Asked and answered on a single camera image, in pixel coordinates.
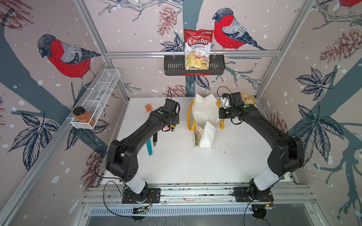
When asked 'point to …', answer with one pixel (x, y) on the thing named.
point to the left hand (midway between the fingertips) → (177, 115)
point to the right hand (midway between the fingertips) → (218, 111)
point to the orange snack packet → (148, 108)
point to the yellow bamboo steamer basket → (248, 99)
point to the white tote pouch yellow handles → (203, 118)
